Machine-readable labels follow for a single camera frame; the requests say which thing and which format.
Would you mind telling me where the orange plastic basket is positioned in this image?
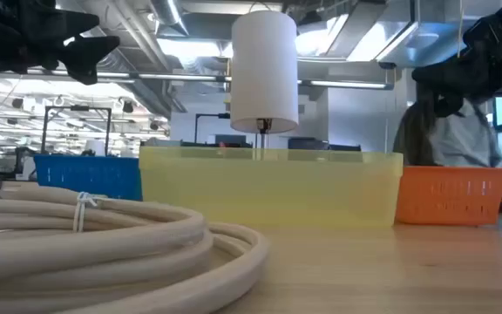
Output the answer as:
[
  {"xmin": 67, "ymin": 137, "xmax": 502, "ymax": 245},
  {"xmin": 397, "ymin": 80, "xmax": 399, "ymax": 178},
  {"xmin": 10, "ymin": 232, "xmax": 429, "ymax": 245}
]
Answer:
[{"xmin": 394, "ymin": 165, "xmax": 502, "ymax": 227}]

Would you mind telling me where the beige USB cable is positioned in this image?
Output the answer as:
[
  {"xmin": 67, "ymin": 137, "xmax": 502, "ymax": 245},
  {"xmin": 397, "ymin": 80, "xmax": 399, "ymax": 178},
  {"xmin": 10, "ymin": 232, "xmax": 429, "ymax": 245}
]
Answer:
[{"xmin": 0, "ymin": 182, "xmax": 271, "ymax": 314}]

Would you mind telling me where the dark computer monitor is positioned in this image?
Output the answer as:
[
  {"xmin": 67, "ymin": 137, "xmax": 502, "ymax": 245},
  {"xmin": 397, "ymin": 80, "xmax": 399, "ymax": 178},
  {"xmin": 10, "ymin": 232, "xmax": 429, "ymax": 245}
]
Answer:
[{"xmin": 288, "ymin": 137, "xmax": 362, "ymax": 153}]

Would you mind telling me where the white twist tie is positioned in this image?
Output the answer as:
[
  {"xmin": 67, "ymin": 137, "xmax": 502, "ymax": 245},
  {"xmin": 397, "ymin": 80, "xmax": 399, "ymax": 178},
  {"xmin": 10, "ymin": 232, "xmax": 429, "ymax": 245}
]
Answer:
[{"xmin": 71, "ymin": 191, "xmax": 109, "ymax": 234}]

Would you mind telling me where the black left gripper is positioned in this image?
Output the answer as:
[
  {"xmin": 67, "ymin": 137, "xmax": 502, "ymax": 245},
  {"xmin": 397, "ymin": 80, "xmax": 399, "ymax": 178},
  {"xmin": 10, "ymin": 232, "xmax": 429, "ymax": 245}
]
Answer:
[{"xmin": 0, "ymin": 0, "xmax": 121, "ymax": 86}]

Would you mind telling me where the black metal gantry frame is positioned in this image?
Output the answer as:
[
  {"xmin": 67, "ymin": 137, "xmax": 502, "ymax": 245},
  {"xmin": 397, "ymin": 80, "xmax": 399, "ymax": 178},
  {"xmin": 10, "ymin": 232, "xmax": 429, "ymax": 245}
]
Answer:
[
  {"xmin": 40, "ymin": 106, "xmax": 112, "ymax": 156},
  {"xmin": 193, "ymin": 112, "xmax": 233, "ymax": 145}
]

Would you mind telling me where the blue plastic basket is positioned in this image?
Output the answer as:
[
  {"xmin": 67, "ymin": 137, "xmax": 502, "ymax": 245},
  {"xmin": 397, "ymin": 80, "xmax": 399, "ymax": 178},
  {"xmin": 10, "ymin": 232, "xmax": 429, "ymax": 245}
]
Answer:
[{"xmin": 33, "ymin": 154, "xmax": 143, "ymax": 202}]

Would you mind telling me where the person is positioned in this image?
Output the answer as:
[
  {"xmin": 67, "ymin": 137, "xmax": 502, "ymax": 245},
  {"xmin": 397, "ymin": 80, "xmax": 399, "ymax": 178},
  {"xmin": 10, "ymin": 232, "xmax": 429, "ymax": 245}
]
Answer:
[{"xmin": 392, "ymin": 98, "xmax": 502, "ymax": 169}]

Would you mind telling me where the yellow translucent plastic bin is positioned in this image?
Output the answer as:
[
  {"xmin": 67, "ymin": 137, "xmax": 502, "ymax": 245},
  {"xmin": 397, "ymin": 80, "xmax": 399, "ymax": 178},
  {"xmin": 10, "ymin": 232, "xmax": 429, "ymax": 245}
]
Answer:
[{"xmin": 139, "ymin": 146, "xmax": 404, "ymax": 229}]

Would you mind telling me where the white cylindrical lamp shade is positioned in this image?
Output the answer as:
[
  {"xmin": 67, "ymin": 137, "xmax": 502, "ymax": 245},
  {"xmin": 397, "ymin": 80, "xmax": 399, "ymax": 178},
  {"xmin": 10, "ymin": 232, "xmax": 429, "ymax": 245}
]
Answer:
[{"xmin": 230, "ymin": 10, "xmax": 300, "ymax": 135}]

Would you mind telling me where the white background lamp shade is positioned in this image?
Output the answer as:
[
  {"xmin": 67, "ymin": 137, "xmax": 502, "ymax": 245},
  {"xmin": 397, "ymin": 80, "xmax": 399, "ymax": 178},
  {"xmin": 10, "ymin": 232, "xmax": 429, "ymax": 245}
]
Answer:
[{"xmin": 84, "ymin": 139, "xmax": 106, "ymax": 157}]

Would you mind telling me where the suspended linear ceiling light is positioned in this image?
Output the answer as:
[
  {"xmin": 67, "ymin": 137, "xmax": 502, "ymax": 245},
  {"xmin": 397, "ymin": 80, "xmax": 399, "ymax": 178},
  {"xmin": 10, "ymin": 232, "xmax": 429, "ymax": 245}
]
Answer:
[{"xmin": 24, "ymin": 67, "xmax": 395, "ymax": 92}]

